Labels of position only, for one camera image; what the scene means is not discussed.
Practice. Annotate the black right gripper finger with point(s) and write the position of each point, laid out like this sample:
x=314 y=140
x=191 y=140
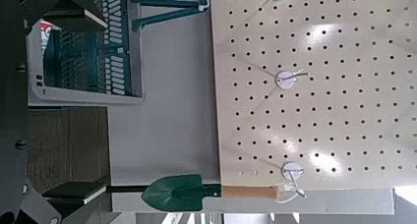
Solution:
x=77 y=11
x=73 y=193

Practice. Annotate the teal plastic crate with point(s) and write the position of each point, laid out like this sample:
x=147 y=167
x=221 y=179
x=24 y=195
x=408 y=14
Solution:
x=91 y=98

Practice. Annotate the red white flat package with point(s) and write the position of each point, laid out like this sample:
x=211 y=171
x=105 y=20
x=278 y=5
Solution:
x=46 y=30

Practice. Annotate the black pegboard stand pole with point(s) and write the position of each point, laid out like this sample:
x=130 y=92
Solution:
x=128 y=188

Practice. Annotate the beige perforated pegboard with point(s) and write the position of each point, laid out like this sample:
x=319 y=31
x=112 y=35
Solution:
x=344 y=86

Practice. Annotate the green metal stand frame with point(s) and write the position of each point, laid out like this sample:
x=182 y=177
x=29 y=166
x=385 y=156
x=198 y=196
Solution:
x=164 y=3

